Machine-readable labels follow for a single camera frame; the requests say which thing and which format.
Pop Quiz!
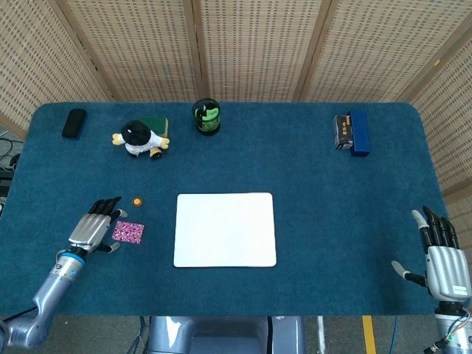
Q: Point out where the white whiteboard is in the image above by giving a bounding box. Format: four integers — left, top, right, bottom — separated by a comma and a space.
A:
173, 192, 277, 269

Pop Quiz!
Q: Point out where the green cloth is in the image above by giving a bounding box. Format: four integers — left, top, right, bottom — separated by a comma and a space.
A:
196, 106, 220, 131

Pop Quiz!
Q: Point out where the blue table mat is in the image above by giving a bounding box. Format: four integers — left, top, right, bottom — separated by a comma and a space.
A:
0, 102, 449, 317

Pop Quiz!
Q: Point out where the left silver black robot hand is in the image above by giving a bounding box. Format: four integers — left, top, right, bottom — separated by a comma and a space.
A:
68, 195, 129, 254

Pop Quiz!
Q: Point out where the black mesh pen holder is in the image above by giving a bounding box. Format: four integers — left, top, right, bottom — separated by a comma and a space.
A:
191, 97, 222, 137

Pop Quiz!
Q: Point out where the green yellow sponge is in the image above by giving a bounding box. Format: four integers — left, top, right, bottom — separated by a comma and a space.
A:
136, 117, 171, 136

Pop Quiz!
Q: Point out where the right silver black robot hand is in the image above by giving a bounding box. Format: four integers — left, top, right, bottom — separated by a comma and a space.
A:
391, 205, 472, 303

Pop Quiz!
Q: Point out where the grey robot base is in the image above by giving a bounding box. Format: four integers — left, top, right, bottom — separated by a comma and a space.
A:
146, 316, 308, 354

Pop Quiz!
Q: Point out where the pink patterned card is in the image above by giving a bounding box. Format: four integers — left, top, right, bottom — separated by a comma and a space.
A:
111, 220, 145, 246

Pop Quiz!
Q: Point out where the dark blue box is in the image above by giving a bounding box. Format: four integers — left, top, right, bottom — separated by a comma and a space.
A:
350, 110, 371, 158

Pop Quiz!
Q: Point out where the woven folding screen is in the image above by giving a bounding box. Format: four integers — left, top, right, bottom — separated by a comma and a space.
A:
0, 0, 472, 222

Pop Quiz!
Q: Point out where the dark object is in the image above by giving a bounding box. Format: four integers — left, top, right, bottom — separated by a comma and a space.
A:
61, 108, 88, 140

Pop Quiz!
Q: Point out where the black penguin plush toy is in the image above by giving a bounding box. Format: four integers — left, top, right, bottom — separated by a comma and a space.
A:
111, 120, 171, 162

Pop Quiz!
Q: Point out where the black printed box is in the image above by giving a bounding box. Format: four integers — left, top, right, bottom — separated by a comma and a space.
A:
333, 114, 354, 150

